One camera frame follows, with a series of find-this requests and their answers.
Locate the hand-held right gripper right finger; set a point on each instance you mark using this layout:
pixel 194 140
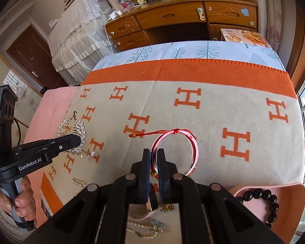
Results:
pixel 163 178

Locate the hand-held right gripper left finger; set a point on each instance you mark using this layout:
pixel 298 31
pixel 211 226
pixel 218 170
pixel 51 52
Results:
pixel 145 178

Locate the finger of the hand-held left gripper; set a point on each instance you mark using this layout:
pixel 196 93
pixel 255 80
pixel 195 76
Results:
pixel 63 139
pixel 63 148

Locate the rhinestone leaf hair comb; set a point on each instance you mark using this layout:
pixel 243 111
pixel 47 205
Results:
pixel 79 129

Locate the blue flower hair clip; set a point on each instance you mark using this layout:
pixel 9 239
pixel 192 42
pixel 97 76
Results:
pixel 158 225

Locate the pink tray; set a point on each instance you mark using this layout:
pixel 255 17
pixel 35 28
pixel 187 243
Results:
pixel 292 203

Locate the person's left hand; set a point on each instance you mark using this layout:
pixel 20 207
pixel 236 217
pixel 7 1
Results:
pixel 22 200

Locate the pearl hair pin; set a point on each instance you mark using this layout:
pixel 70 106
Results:
pixel 92 154

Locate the small gold earring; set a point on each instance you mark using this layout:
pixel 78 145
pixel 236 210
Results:
pixel 167 208

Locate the pink blanket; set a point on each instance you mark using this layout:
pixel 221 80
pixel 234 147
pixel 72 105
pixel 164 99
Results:
pixel 48 111

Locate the small gold hair clip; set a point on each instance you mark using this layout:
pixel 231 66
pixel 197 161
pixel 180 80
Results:
pixel 78 182

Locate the orange and beige patterned blanket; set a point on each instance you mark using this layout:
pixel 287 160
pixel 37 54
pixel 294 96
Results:
pixel 218 122

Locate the brown wooden door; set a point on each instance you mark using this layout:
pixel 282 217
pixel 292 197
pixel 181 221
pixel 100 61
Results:
pixel 30 56

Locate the white lace furniture cover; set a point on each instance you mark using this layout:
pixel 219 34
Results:
pixel 73 38

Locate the tree print bedsheet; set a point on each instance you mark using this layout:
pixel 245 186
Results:
pixel 152 52

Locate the white charger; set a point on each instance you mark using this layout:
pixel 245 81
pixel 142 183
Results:
pixel 115 15

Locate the wooden desk with drawers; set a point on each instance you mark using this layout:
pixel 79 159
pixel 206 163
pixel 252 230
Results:
pixel 167 17

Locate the food cover magazine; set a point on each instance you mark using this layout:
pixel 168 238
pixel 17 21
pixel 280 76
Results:
pixel 246 37

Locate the green drawer safety lock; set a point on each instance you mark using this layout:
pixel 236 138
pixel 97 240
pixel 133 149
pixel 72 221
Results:
pixel 201 14

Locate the blue sticky note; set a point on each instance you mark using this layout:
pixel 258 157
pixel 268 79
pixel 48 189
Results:
pixel 244 12

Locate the pale floral curtain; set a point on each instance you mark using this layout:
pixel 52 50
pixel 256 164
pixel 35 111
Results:
pixel 272 10

